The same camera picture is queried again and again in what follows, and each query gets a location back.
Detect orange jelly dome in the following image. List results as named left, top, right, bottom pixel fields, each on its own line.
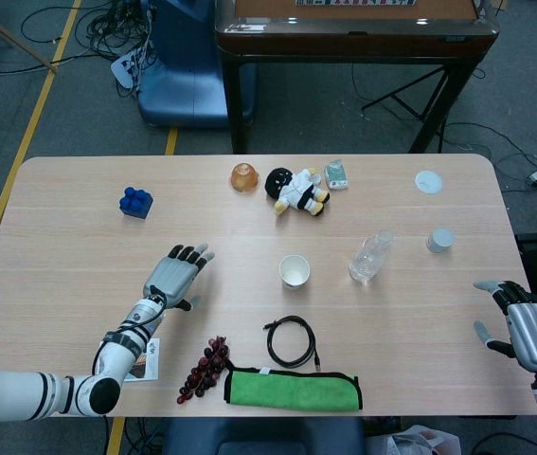
left=228, top=162, right=261, bottom=194

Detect white power strip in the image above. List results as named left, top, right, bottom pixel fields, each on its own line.
left=110, top=46, right=149, bottom=89

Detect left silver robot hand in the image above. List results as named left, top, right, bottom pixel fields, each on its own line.
left=142, top=243, right=216, bottom=314

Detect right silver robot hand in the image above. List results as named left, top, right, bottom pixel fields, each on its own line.
left=473, top=279, right=537, bottom=373

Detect purple plastic grape bunch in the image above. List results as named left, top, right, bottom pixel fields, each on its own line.
left=176, top=335, right=230, bottom=407

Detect white plastic bag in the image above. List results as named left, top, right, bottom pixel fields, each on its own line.
left=367, top=425, right=461, bottom=455

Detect coiled black USB cable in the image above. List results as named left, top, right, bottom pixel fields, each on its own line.
left=263, top=316, right=324, bottom=371

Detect blue toy building brick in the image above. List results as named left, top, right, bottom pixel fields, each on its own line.
left=118, top=187, right=154, bottom=221

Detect dark blue seat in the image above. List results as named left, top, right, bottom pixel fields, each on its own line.
left=161, top=416, right=367, bottom=455

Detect black white penguin plush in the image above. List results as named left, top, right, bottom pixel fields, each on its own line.
left=264, top=166, right=331, bottom=218

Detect white chair wooden legs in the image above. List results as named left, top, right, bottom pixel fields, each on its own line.
left=0, top=0, right=60, bottom=128

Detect face-up mahjong tile row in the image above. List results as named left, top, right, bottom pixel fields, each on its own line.
left=295, top=0, right=416, bottom=8

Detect white paper cup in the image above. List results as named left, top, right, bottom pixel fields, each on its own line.
left=278, top=254, right=312, bottom=290

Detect palace roof postcard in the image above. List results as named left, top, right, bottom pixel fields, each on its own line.
left=123, top=337, right=161, bottom=383

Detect blue machine base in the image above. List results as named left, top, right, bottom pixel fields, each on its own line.
left=137, top=0, right=256, bottom=130

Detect small white jar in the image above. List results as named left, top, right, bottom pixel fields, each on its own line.
left=426, top=227, right=456, bottom=255

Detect green microfibre cloth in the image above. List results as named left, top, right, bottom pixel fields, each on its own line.
left=223, top=364, right=364, bottom=411

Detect transparent plastic water bottle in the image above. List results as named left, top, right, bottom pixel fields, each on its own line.
left=348, top=229, right=396, bottom=285

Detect dark wooden mahjong table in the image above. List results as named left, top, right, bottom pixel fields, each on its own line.
left=214, top=0, right=500, bottom=155

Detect green white tissue pack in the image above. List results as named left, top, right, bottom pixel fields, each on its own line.
left=323, top=159, right=350, bottom=191

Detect black floor cable tangle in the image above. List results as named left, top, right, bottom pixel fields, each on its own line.
left=21, top=0, right=155, bottom=63

